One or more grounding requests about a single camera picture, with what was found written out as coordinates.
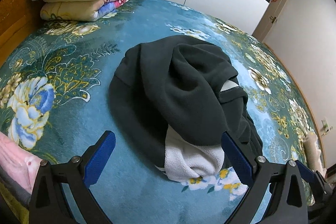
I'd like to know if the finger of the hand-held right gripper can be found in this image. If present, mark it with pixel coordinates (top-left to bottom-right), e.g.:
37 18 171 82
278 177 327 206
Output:
297 160 319 185

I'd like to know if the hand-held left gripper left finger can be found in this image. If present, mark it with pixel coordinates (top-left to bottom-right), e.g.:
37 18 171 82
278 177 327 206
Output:
28 130 116 224

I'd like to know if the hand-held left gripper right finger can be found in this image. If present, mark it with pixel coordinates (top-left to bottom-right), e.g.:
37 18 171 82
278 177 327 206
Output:
221 132 309 224

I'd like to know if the beige rolled cloth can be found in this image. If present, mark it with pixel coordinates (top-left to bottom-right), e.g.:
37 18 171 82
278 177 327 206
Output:
302 131 325 174

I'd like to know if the pink cloth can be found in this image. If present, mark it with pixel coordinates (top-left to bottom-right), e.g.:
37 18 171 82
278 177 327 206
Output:
0 132 44 197

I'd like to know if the teal floral blanket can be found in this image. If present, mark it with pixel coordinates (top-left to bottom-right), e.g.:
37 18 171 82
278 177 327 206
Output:
0 0 324 224

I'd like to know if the white door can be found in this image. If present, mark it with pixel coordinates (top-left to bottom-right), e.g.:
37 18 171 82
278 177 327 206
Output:
252 0 292 42

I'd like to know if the wooden headboard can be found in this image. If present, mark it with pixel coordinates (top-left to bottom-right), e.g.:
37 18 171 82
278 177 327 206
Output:
0 0 46 43

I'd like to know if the white wall socket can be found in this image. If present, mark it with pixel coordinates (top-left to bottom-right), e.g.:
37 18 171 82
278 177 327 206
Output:
322 118 332 135

